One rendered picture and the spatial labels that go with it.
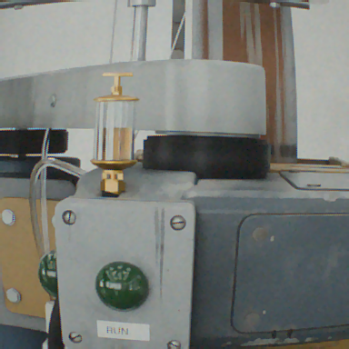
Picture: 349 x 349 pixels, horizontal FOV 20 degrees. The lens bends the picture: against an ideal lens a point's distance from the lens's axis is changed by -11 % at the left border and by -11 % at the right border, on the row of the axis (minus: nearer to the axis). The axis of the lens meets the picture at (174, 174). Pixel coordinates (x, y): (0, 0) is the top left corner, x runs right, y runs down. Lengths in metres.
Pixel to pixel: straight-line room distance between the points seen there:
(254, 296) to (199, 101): 0.17
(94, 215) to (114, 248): 0.02
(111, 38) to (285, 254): 5.23
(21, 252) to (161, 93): 0.32
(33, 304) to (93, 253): 0.46
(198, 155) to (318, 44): 5.12
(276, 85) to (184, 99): 0.39
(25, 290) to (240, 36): 0.36
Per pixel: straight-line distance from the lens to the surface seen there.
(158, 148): 0.74
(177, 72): 0.73
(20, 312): 1.03
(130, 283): 0.56
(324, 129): 5.82
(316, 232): 0.62
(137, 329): 0.58
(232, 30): 1.11
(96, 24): 5.84
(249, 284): 0.62
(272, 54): 1.11
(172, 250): 0.57
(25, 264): 1.02
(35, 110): 0.90
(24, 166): 1.05
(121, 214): 0.57
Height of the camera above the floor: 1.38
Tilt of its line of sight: 3 degrees down
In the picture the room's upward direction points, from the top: 2 degrees clockwise
